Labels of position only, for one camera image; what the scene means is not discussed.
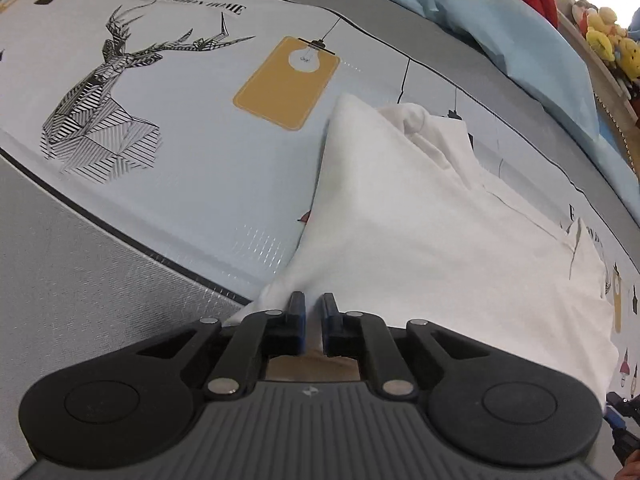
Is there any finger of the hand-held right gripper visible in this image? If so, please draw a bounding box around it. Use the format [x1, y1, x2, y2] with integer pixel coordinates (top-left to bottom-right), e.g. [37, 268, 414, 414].
[604, 392, 640, 432]

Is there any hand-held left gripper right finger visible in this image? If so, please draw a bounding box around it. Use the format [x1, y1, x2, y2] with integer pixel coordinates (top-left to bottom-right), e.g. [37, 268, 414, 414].
[320, 292, 494, 402]

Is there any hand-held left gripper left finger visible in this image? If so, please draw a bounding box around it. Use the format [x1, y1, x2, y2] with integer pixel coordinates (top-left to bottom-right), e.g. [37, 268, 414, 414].
[135, 291, 307, 402]

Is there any white long-sleeve shirt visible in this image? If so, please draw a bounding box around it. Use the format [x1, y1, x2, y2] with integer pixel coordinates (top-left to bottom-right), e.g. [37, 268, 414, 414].
[227, 92, 619, 411]

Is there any grey printed bed sheet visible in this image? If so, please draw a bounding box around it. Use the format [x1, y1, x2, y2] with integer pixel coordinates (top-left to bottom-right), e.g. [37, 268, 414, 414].
[0, 0, 640, 480]

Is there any patterned grey-blue cloth strip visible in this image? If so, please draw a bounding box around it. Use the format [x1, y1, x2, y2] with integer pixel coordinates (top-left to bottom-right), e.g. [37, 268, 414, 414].
[555, 10, 640, 176]

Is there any light blue duvet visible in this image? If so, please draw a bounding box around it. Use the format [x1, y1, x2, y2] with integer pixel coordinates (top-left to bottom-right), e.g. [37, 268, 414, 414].
[300, 0, 636, 171]

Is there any yellow bear plush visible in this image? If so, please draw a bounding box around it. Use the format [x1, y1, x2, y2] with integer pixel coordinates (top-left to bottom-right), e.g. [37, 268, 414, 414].
[612, 37, 640, 82]

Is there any yellow duck plush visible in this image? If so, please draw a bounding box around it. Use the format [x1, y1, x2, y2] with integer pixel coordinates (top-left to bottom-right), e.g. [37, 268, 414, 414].
[586, 6, 630, 58]

